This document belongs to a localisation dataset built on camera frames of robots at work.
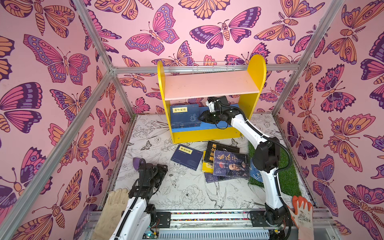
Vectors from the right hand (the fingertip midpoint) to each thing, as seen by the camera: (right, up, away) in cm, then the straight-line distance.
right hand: (200, 116), depth 91 cm
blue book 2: (-8, -26, +5) cm, 27 cm away
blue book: (-13, -5, +1) cm, 14 cm away
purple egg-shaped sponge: (-41, -29, +5) cm, 50 cm away
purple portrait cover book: (+18, -28, -4) cm, 34 cm away
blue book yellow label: (-11, +2, +1) cm, 11 cm away
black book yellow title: (+8, -19, +4) cm, 21 cm away
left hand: (-19, -29, -6) cm, 36 cm away
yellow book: (+4, -31, -1) cm, 31 cm away
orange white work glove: (+50, -50, -18) cm, 73 cm away
